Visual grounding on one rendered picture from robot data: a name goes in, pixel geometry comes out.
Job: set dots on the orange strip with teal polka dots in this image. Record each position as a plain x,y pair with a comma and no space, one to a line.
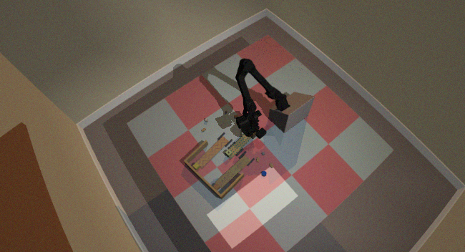
240,144

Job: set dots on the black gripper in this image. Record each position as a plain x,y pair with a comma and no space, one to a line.
259,133

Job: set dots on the tan zigzag-patterned strip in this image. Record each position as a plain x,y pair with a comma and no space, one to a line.
219,145

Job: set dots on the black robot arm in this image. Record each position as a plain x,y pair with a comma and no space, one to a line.
247,66

